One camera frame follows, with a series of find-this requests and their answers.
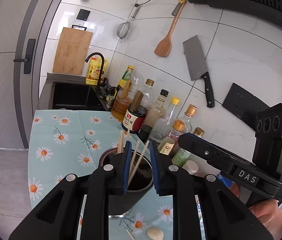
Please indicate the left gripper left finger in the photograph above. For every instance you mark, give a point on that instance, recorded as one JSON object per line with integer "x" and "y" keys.
{"x": 127, "y": 157}

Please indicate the clear bottle yellow cap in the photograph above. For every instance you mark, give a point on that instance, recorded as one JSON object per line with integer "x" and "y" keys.
{"x": 162, "y": 125}

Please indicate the beige ceramic spoon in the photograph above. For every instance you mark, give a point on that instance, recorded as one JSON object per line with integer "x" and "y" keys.
{"x": 155, "y": 233}

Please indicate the wooden spatula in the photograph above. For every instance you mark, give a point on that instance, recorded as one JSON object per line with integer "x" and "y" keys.
{"x": 164, "y": 46}

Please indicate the daisy print tablecloth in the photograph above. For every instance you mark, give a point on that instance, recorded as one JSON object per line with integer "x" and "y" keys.
{"x": 66, "y": 141}

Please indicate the black utensil holder cup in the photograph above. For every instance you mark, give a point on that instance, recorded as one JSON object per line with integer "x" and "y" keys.
{"x": 139, "y": 181}

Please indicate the cleaver with black handle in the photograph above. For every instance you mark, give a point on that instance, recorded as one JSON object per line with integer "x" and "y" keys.
{"x": 197, "y": 67}

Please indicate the soy sauce bottle red label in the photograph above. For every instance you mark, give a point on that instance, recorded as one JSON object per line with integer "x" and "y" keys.
{"x": 138, "y": 108}

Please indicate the black sink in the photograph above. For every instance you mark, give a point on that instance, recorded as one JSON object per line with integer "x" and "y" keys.
{"x": 63, "y": 91}

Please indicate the blue white salt bag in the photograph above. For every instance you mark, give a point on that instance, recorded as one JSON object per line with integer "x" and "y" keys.
{"x": 227, "y": 182}

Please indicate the clear bottle black cap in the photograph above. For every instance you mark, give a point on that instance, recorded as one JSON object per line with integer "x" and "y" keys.
{"x": 155, "y": 112}

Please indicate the clear bottle gold cap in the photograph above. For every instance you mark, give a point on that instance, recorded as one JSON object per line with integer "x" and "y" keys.
{"x": 186, "y": 118}

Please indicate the white powder spice jar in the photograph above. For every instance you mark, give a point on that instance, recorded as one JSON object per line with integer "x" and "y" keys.
{"x": 191, "y": 167}

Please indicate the person's right hand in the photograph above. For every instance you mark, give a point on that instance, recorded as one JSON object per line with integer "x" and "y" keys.
{"x": 270, "y": 215}

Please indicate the wooden cutting board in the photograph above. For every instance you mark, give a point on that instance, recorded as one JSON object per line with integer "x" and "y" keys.
{"x": 71, "y": 51}

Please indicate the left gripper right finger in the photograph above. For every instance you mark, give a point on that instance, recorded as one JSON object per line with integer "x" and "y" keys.
{"x": 155, "y": 166}

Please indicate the wire mesh strainer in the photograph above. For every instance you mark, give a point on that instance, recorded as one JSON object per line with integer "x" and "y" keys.
{"x": 123, "y": 29}

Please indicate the green label bottle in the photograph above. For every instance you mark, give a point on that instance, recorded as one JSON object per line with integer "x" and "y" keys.
{"x": 181, "y": 157}

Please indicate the black faucet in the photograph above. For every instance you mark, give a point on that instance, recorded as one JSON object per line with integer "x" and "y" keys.
{"x": 101, "y": 80}

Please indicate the yellow dish soap bottle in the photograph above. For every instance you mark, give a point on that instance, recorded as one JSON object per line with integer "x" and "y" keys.
{"x": 93, "y": 72}

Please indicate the black wall socket panel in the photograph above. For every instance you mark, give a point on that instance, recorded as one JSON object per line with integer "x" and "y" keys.
{"x": 244, "y": 105}

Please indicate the small bottle gold cap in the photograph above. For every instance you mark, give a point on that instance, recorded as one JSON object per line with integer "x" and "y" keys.
{"x": 171, "y": 137}

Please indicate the grey door with handle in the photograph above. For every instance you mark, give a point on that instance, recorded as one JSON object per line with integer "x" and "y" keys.
{"x": 24, "y": 27}

